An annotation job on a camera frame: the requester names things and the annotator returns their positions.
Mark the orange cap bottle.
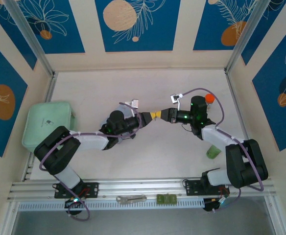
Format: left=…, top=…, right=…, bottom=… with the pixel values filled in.
left=204, top=93, right=216, bottom=109

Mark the green cylinder cup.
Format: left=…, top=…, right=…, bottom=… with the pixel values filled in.
left=206, top=144, right=222, bottom=160

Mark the mint green zip case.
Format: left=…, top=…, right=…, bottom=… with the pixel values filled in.
left=22, top=100, right=77, bottom=153

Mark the black right controller box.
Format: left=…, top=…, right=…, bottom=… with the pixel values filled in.
left=202, top=195, right=230, bottom=213

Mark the black controller box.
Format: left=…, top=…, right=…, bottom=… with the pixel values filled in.
left=202, top=195, right=230, bottom=213
left=64, top=197, right=84, bottom=216

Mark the black left controller box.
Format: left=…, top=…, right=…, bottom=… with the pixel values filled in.
left=64, top=197, right=84, bottom=216

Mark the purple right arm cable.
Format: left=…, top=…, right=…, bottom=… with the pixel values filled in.
left=179, top=88, right=265, bottom=214

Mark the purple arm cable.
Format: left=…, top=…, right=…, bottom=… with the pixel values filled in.
left=39, top=102, right=144, bottom=222
left=179, top=88, right=265, bottom=214

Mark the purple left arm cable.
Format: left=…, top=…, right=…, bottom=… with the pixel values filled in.
left=39, top=102, right=144, bottom=222

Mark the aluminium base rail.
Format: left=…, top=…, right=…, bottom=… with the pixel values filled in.
left=6, top=176, right=274, bottom=202

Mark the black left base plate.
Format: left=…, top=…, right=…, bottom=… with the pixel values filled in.
left=54, top=182, right=99, bottom=199

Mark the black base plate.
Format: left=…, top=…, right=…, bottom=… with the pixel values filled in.
left=184, top=179, right=231, bottom=197
left=54, top=182, right=99, bottom=199

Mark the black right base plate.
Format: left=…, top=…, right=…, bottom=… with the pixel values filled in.
left=184, top=179, right=231, bottom=197

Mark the white slotted cable duct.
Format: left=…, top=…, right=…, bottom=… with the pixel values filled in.
left=17, top=198, right=205, bottom=212

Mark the aluminium frame post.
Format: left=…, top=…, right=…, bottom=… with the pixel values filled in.
left=3, top=0, right=56, bottom=77
left=224, top=0, right=271, bottom=74

